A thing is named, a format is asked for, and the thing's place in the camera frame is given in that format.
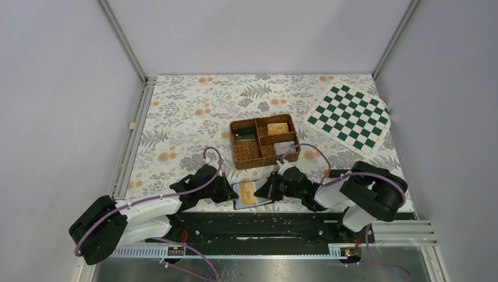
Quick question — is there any black marker orange cap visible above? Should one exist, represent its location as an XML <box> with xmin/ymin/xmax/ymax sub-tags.
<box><xmin>325</xmin><ymin>169</ymin><xmax>352</xmax><ymax>179</ymax></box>

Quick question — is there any green white chessboard mat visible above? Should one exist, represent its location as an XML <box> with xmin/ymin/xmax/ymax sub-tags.
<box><xmin>303</xmin><ymin>80</ymin><xmax>391</xmax><ymax>157</ymax></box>

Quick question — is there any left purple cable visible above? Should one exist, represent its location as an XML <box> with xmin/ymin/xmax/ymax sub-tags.
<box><xmin>73</xmin><ymin>146</ymin><xmax>224</xmax><ymax>282</ymax></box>

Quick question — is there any grey card stack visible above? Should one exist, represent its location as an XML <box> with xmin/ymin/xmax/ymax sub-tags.
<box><xmin>274</xmin><ymin>141</ymin><xmax>297</xmax><ymax>156</ymax></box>

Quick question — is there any woven wicker divided basket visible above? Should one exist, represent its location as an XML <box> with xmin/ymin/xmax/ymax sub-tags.
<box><xmin>230</xmin><ymin>113</ymin><xmax>301</xmax><ymax>170</ymax></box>

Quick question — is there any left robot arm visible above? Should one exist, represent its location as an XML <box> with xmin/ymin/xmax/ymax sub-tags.
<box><xmin>69</xmin><ymin>164</ymin><xmax>238</xmax><ymax>265</ymax></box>

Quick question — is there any purple cable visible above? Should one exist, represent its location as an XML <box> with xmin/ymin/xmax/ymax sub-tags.
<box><xmin>277</xmin><ymin>143</ymin><xmax>413</xmax><ymax>281</ymax></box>
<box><xmin>73</xmin><ymin>146</ymin><xmax>224</xmax><ymax>282</ymax></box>

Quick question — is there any tan card box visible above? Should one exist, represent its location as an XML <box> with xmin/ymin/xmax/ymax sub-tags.
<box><xmin>267</xmin><ymin>122</ymin><xmax>290</xmax><ymax>135</ymax></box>

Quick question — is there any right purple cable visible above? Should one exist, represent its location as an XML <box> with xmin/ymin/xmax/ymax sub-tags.
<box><xmin>277</xmin><ymin>143</ymin><xmax>413</xmax><ymax>281</ymax></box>

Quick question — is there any floral table mat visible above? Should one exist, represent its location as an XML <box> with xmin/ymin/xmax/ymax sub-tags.
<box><xmin>122</xmin><ymin>73</ymin><xmax>414</xmax><ymax>214</ymax></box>

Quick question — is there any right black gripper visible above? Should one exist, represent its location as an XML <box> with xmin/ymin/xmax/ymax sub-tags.
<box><xmin>254</xmin><ymin>170</ymin><xmax>304</xmax><ymax>201</ymax></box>

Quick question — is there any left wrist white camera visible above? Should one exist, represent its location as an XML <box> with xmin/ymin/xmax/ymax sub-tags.
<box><xmin>204</xmin><ymin>156</ymin><xmax>217</xmax><ymax>166</ymax></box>

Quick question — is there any aluminium frame rail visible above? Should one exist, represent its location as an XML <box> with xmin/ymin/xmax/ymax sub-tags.
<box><xmin>85</xmin><ymin>76</ymin><xmax>187</xmax><ymax>258</ymax></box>

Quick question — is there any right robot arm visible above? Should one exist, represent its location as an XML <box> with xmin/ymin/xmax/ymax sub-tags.
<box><xmin>254</xmin><ymin>160</ymin><xmax>408</xmax><ymax>242</ymax></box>

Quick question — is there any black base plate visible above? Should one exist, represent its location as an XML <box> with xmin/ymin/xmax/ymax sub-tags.
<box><xmin>106</xmin><ymin>209</ymin><xmax>374</xmax><ymax>257</ymax></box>

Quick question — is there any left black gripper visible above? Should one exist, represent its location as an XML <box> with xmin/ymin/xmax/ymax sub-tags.
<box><xmin>199</xmin><ymin>172</ymin><xmax>238</xmax><ymax>203</ymax></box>

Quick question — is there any blue leather card holder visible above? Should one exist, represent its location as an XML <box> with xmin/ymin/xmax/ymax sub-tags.
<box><xmin>232</xmin><ymin>179</ymin><xmax>272</xmax><ymax>210</ymax></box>

